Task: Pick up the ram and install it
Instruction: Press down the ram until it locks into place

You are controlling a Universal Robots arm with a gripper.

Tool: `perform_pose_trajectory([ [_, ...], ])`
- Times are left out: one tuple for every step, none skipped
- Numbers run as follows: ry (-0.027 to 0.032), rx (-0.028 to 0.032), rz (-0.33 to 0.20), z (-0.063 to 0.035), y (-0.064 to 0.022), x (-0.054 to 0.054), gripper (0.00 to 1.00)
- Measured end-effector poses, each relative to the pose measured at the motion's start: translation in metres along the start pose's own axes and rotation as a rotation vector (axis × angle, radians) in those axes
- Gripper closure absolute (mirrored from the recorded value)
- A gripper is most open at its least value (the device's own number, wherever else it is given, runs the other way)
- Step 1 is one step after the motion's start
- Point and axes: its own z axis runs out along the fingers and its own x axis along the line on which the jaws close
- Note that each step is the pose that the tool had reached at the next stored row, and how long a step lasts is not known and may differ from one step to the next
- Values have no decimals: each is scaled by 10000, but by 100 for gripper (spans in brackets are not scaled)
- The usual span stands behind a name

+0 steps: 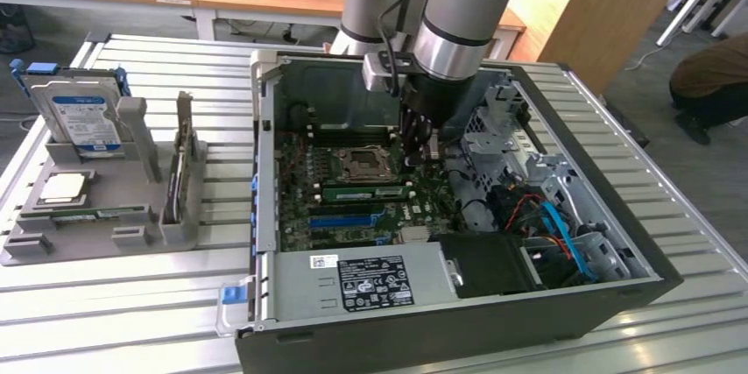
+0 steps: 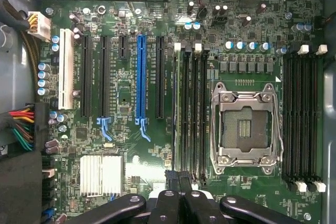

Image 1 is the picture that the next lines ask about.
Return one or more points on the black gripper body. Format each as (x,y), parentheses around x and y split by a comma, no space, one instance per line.
(439,98)

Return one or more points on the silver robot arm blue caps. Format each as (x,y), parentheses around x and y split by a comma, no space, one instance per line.
(462,6)

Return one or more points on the green RAM stick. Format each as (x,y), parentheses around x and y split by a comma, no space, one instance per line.
(76,215)
(362,194)

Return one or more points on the metal disk bay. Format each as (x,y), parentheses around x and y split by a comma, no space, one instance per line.
(486,142)

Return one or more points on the CPU socket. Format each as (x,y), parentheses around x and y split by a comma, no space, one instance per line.
(368,164)

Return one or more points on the silver heatsink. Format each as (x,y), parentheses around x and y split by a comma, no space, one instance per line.
(416,235)

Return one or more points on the blue expansion slot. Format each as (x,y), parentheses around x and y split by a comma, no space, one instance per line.
(340,222)

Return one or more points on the green motherboard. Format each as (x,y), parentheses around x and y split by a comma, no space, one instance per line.
(292,216)

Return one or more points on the wooden cabinet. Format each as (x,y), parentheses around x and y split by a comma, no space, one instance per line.
(596,19)

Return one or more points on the grey power supply with labels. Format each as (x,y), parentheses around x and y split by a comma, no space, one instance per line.
(292,286)

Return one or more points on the graphics card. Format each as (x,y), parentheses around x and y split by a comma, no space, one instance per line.
(178,181)

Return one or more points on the black open PC case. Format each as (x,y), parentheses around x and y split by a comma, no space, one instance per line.
(410,339)

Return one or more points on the person in dark clothes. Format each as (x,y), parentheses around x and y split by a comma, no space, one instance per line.
(712,80)

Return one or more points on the clear case latch blue tab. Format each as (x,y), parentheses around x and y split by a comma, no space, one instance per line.
(231,295)

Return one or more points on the hard disk blue label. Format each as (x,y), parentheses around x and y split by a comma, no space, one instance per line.
(76,115)

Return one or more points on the grey parts rack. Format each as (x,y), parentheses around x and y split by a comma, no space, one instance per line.
(88,238)

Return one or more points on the silver CPU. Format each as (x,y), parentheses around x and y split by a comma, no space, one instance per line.
(64,189)

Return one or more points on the blue disk carrier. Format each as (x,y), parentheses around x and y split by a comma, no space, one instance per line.
(44,68)

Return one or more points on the black mesh bin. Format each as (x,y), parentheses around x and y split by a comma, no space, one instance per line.
(15,28)

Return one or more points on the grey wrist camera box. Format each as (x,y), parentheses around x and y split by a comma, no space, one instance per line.
(376,74)

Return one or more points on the white furniture frame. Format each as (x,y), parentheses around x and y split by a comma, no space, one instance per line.
(690,6)

